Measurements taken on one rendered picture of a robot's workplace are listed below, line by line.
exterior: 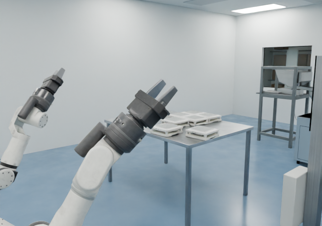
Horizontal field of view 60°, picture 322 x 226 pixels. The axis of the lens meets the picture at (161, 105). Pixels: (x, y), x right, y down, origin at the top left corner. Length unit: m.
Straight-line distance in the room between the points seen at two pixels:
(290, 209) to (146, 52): 5.31
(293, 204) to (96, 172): 1.01
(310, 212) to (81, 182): 1.16
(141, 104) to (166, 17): 6.11
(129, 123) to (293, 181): 0.93
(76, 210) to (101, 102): 5.12
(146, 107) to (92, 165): 0.19
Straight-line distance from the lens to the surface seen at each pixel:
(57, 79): 1.31
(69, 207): 0.75
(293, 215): 1.50
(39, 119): 1.25
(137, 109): 0.72
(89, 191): 0.71
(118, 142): 0.70
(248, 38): 8.45
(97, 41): 5.74
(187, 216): 2.88
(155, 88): 0.76
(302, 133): 4.80
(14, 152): 1.28
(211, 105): 8.01
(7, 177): 1.25
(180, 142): 2.64
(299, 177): 1.45
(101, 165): 0.69
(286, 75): 5.70
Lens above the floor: 1.60
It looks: 9 degrees down
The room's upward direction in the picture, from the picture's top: straight up
